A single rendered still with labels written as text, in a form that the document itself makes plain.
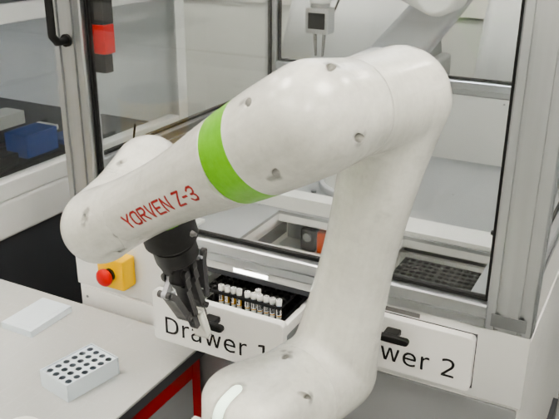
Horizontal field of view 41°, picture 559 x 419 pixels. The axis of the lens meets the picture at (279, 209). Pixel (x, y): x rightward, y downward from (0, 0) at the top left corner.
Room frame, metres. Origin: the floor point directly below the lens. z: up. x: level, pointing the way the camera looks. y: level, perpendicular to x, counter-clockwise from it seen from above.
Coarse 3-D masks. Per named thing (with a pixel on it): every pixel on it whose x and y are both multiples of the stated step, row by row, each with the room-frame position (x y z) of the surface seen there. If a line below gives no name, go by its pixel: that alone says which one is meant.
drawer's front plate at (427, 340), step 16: (384, 320) 1.20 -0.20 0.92; (400, 320) 1.19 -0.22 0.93; (416, 320) 1.19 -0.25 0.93; (400, 336) 1.19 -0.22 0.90; (416, 336) 1.17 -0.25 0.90; (432, 336) 1.16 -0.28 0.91; (448, 336) 1.15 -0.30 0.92; (464, 336) 1.14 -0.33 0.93; (384, 352) 1.20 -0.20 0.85; (400, 352) 1.19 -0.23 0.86; (416, 352) 1.17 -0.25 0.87; (432, 352) 1.16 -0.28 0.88; (448, 352) 1.14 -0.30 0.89; (464, 352) 1.13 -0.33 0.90; (400, 368) 1.18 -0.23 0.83; (416, 368) 1.17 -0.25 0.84; (432, 368) 1.16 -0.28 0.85; (464, 368) 1.13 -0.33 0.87; (448, 384) 1.14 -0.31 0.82; (464, 384) 1.13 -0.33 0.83
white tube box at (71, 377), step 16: (80, 352) 1.28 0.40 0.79; (96, 352) 1.29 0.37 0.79; (48, 368) 1.22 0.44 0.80; (64, 368) 1.23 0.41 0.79; (80, 368) 1.23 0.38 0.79; (96, 368) 1.22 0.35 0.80; (112, 368) 1.25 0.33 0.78; (48, 384) 1.20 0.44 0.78; (64, 384) 1.17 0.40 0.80; (80, 384) 1.19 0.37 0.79; (96, 384) 1.22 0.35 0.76; (64, 400) 1.17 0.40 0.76
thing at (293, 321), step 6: (210, 276) 1.43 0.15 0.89; (216, 276) 1.45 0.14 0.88; (210, 282) 1.43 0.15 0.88; (210, 294) 1.43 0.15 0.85; (306, 300) 1.32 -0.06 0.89; (300, 306) 1.30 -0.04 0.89; (294, 312) 1.28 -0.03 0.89; (300, 312) 1.28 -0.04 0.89; (288, 318) 1.25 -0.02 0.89; (294, 318) 1.25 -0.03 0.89; (300, 318) 1.28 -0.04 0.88; (288, 324) 1.23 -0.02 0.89; (294, 324) 1.25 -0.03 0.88; (288, 330) 1.23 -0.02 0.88; (294, 330) 1.25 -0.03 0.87; (288, 336) 1.22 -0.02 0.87
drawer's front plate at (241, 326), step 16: (160, 288) 1.30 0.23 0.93; (160, 304) 1.29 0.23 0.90; (224, 304) 1.24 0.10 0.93; (160, 320) 1.30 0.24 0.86; (176, 320) 1.28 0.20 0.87; (224, 320) 1.23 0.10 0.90; (240, 320) 1.21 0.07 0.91; (256, 320) 1.19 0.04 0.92; (272, 320) 1.19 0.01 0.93; (160, 336) 1.30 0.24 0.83; (176, 336) 1.28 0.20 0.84; (224, 336) 1.23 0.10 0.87; (240, 336) 1.21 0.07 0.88; (256, 336) 1.19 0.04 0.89; (272, 336) 1.18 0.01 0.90; (208, 352) 1.24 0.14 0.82; (224, 352) 1.23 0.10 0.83; (256, 352) 1.19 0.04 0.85
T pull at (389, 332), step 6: (384, 330) 1.18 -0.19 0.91; (390, 330) 1.18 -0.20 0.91; (396, 330) 1.18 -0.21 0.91; (384, 336) 1.16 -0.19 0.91; (390, 336) 1.16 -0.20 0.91; (396, 336) 1.16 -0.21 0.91; (390, 342) 1.16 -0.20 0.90; (396, 342) 1.15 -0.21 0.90; (402, 342) 1.15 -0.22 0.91; (408, 342) 1.15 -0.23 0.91
